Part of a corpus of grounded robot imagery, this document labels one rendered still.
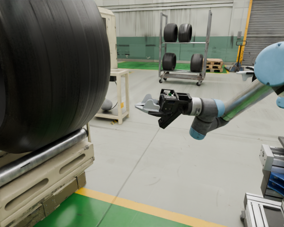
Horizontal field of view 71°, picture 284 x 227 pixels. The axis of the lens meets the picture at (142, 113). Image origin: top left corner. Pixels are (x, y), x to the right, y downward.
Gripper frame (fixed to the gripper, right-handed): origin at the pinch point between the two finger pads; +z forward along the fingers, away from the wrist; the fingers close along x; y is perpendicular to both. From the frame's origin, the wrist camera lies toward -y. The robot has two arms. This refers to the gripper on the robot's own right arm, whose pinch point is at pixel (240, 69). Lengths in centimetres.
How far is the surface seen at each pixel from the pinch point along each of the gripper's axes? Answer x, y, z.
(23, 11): -119, -40, 1
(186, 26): 361, -3, 279
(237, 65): 677, 172, 253
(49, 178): -124, 6, 9
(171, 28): 341, 0, 313
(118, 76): 35, 36, 179
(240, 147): 85, 119, 19
